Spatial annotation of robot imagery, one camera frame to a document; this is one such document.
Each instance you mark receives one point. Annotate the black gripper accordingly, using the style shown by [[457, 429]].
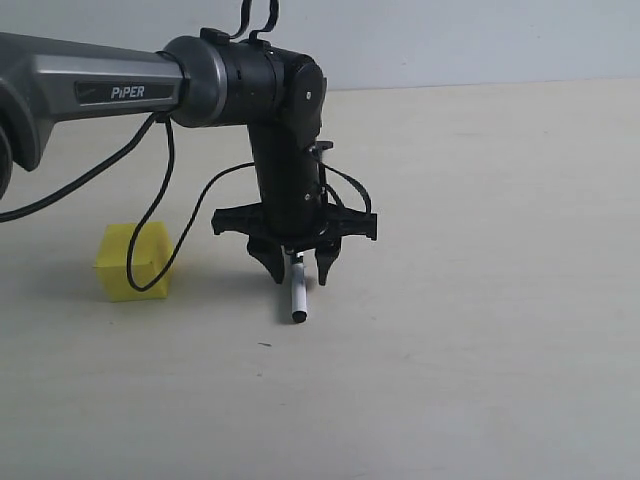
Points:
[[293, 211]]

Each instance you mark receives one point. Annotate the black and white marker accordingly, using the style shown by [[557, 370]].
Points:
[[299, 311]]

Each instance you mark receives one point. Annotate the yellow cube block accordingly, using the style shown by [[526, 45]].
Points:
[[152, 251]]

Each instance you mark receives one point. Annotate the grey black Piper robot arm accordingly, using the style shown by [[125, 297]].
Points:
[[200, 81]]

